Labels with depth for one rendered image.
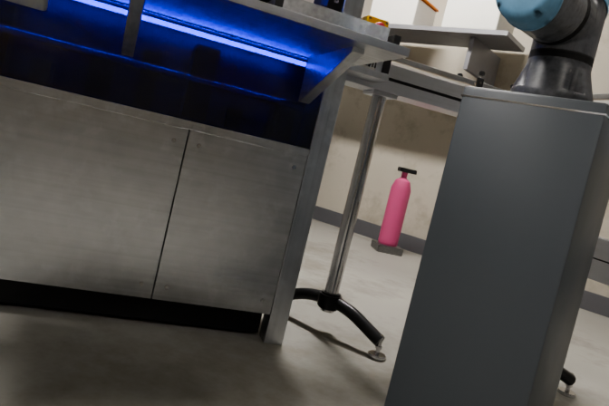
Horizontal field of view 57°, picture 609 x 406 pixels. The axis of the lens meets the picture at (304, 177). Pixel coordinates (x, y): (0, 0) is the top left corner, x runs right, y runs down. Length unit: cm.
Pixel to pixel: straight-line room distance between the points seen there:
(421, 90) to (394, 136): 276
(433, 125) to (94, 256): 336
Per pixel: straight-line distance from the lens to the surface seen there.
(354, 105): 492
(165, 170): 158
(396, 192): 408
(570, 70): 114
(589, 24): 116
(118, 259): 163
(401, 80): 189
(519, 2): 105
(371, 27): 132
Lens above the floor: 60
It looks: 3 degrees down
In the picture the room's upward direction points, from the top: 13 degrees clockwise
